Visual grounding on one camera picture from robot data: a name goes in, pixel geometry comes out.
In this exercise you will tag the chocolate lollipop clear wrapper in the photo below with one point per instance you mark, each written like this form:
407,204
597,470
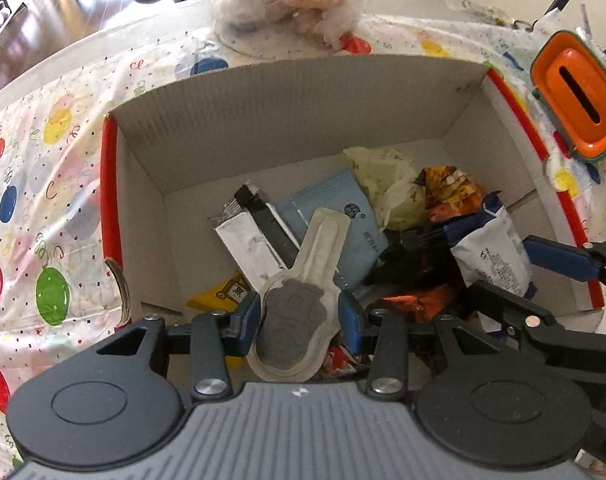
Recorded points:
299,319

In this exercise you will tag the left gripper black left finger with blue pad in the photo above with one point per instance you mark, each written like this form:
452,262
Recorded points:
216,335

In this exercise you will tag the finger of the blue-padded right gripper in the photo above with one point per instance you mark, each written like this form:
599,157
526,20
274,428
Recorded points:
571,262

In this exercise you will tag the red orange chip bag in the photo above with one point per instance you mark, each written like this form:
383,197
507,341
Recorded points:
420,264

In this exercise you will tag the white blue snack pouch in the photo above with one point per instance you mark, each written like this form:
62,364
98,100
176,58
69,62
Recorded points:
487,248

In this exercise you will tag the balloon birthday tablecloth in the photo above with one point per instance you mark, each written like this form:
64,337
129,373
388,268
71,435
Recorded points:
56,294

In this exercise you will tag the pale yellow snack wrapper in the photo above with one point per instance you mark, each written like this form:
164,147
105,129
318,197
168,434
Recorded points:
389,181

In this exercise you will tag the red cardboard shoe box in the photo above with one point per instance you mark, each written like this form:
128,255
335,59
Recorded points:
173,156

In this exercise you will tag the small yellow snack packet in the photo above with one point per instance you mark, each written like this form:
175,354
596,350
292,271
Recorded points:
225,296

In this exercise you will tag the blue grey snack packet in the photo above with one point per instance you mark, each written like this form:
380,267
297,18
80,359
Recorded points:
335,216

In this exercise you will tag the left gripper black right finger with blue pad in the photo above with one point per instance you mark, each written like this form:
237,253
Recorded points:
381,334

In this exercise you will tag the black white snack bar packet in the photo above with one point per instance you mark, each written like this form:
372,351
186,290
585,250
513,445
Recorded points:
257,238

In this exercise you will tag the clear plastic bag with food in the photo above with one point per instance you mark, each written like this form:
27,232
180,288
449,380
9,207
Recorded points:
288,0

